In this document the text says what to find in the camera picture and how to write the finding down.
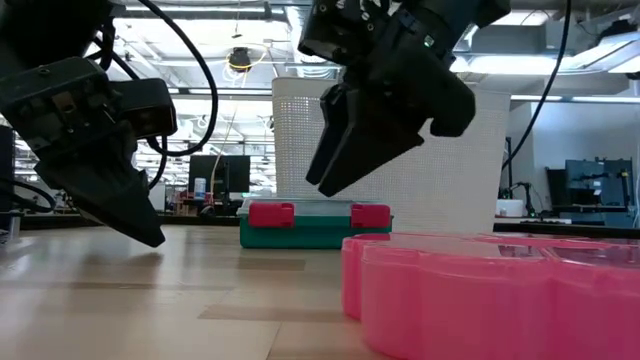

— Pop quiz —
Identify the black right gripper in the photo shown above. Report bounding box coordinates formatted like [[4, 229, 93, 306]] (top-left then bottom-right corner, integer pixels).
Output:
[[297, 0, 476, 198]]

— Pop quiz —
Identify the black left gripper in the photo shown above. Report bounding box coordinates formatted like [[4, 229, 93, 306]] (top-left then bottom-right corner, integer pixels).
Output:
[[0, 56, 167, 249]]

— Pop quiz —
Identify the pink plastic pill organizer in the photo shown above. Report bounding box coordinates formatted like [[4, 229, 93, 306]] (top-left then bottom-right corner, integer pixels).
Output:
[[341, 231, 640, 360]]

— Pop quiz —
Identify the white perforated plastic basket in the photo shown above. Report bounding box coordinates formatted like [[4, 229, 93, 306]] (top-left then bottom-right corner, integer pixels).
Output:
[[271, 76, 513, 235]]

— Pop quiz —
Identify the green box with red latches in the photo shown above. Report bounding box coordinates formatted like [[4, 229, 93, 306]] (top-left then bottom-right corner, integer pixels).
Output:
[[236, 198, 394, 250]]

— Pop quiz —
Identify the black computer monitor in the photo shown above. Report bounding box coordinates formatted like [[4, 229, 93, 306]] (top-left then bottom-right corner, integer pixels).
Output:
[[188, 154, 252, 216]]

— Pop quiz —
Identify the black ceiling-mounted device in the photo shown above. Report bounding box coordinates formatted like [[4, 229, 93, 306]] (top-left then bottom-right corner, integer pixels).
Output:
[[228, 46, 253, 75]]

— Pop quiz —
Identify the black upright pole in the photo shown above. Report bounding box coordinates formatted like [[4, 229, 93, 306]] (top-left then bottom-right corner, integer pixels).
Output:
[[504, 136, 514, 201]]

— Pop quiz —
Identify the blue machine cabinet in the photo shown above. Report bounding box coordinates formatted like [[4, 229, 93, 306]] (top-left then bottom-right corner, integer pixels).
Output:
[[564, 158, 636, 214]]

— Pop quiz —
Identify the black looped floor cable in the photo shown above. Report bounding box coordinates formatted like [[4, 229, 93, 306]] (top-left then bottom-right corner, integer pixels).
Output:
[[9, 178, 57, 214]]

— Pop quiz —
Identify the black table edge rail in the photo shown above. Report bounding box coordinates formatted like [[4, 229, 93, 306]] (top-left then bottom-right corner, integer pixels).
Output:
[[18, 213, 640, 241]]

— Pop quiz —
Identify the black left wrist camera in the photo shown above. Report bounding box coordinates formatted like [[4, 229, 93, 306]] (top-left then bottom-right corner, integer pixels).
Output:
[[110, 77, 179, 142]]

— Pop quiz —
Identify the black equipment post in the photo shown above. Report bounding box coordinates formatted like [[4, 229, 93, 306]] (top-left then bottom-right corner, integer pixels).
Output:
[[0, 124, 17, 229]]

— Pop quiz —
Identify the silver ribbed ceiling duct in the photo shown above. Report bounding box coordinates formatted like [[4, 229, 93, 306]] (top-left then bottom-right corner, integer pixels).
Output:
[[286, 4, 322, 79]]

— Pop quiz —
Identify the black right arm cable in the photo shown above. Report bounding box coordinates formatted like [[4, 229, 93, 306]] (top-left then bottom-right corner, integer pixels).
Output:
[[500, 0, 574, 172]]

